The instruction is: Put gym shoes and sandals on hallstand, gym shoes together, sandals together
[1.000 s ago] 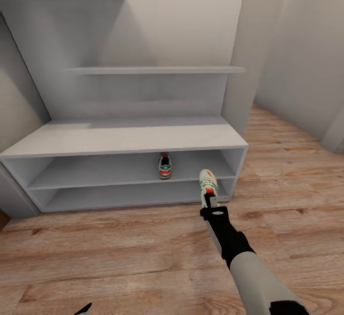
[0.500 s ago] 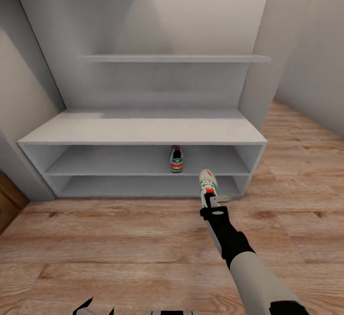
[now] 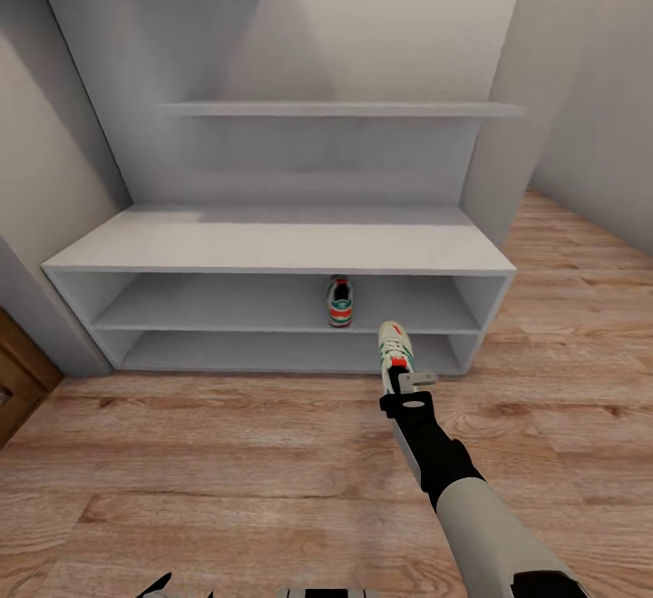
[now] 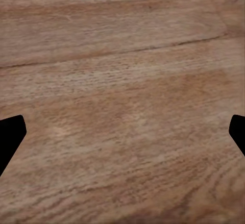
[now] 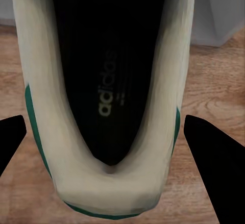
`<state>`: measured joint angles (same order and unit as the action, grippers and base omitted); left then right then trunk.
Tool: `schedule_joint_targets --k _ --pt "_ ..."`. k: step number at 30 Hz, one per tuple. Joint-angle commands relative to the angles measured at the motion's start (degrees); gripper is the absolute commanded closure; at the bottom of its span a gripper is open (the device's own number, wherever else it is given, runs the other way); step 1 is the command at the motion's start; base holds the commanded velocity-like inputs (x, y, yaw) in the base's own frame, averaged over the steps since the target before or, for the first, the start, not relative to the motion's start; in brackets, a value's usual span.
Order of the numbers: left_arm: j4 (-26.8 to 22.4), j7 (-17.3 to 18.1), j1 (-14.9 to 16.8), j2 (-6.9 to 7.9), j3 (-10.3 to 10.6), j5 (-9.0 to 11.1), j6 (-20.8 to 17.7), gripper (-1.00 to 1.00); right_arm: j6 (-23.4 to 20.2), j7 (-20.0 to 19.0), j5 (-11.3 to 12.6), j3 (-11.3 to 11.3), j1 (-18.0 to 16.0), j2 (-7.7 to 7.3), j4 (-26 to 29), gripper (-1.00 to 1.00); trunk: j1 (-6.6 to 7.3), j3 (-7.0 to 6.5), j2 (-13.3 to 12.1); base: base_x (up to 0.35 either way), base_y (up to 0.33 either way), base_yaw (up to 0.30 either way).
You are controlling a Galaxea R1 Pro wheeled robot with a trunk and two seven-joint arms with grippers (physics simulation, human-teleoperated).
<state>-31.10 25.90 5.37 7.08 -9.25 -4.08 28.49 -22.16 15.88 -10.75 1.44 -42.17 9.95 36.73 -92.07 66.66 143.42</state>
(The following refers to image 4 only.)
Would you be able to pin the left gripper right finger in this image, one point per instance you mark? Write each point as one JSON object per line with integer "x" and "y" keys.
{"x": 237, "y": 131}

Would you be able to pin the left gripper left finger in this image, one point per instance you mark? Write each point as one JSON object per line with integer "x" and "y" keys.
{"x": 12, "y": 132}

